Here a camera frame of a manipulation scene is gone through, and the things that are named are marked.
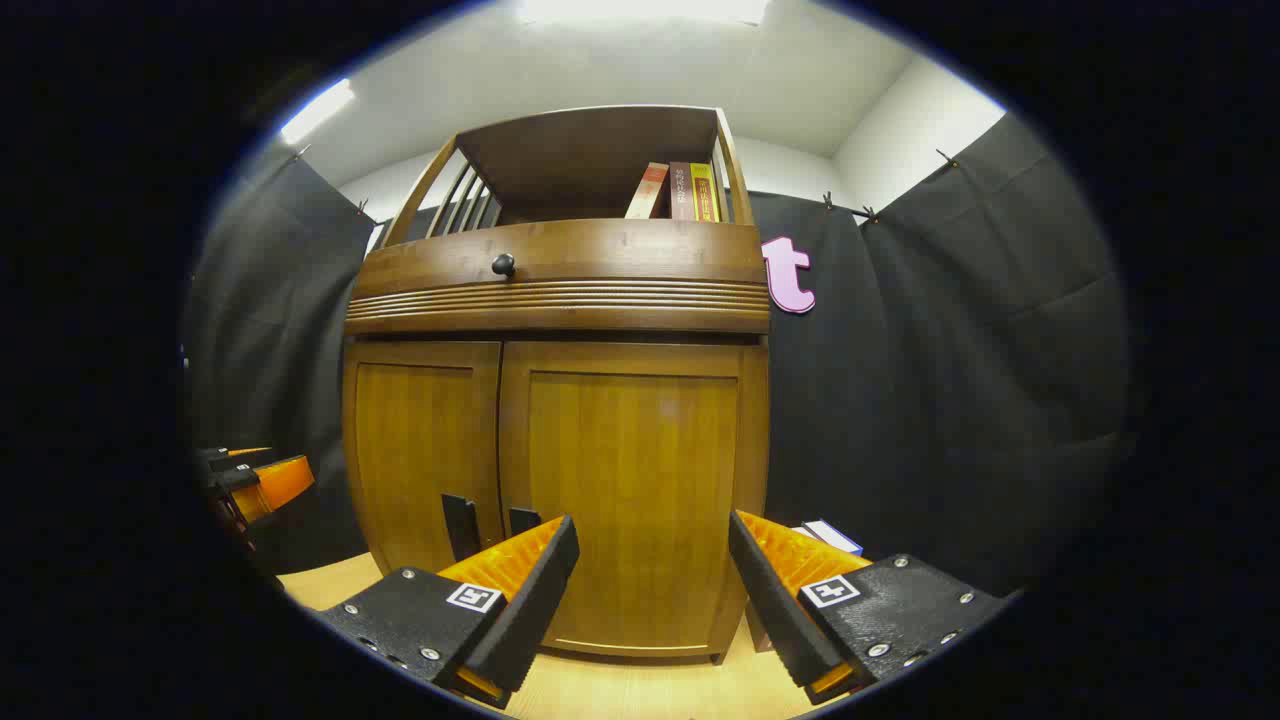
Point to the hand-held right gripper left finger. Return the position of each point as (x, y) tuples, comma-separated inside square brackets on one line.
[(530, 610)]

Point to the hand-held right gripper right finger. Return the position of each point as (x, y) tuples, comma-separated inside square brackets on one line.
[(775, 610)]

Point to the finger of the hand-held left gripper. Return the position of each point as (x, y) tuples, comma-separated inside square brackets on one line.
[(245, 454), (282, 482)]

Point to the wide wooden cabinet door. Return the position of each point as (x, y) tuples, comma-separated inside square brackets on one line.
[(640, 450)]

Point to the wooden double-door shoe cabinet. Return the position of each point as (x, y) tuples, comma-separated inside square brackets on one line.
[(560, 250)]

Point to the blue book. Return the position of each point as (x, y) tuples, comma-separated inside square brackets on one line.
[(832, 537)]

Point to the black backdrop cloth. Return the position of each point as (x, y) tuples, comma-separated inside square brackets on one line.
[(950, 400)]

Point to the black round drawer knob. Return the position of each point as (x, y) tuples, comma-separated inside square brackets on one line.
[(503, 265)]

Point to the long ceiling light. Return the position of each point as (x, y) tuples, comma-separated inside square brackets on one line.
[(640, 9), (315, 110)]

